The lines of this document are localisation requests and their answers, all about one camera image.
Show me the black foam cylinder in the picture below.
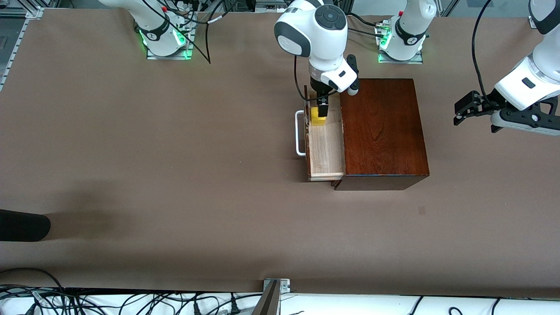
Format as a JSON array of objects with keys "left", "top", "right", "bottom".
[{"left": 0, "top": 209, "right": 51, "bottom": 242}]

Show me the dark brown wooden cabinet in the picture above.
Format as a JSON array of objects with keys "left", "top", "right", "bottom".
[{"left": 331, "top": 78, "right": 430, "bottom": 191}]

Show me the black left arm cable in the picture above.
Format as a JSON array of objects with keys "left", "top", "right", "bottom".
[{"left": 471, "top": 0, "right": 496, "bottom": 102}]

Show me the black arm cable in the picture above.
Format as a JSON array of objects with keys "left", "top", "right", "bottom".
[
  {"left": 294, "top": 55, "right": 339, "bottom": 105},
  {"left": 471, "top": 0, "right": 496, "bottom": 102}
]

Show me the grey electronics box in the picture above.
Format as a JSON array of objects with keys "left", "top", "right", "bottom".
[{"left": 255, "top": 0, "right": 290, "bottom": 13}]

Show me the wooden drawer with white handle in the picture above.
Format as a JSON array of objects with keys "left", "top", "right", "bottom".
[{"left": 295, "top": 85, "right": 346, "bottom": 182}]

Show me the aluminium frame rail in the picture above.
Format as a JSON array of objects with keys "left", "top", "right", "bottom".
[{"left": 0, "top": 6, "right": 45, "bottom": 93}]

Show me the brown paper table cover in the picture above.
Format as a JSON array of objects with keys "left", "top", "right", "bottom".
[{"left": 0, "top": 8, "right": 560, "bottom": 299}]

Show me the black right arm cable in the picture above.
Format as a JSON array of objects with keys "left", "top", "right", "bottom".
[{"left": 294, "top": 55, "right": 339, "bottom": 105}]

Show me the black base cable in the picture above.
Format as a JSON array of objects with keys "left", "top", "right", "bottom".
[
  {"left": 173, "top": 0, "right": 210, "bottom": 35},
  {"left": 346, "top": 12, "right": 386, "bottom": 38}
]

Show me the dark metal post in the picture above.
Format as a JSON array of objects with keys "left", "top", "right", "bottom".
[{"left": 252, "top": 280, "right": 281, "bottom": 315}]

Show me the silver metal bracket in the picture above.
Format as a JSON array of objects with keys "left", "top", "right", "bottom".
[{"left": 263, "top": 278, "right": 291, "bottom": 293}]

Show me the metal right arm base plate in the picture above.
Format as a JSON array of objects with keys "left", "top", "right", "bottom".
[{"left": 146, "top": 37, "right": 193, "bottom": 60}]

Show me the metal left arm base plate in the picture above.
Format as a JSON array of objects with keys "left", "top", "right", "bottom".
[{"left": 378, "top": 49, "right": 424, "bottom": 64}]

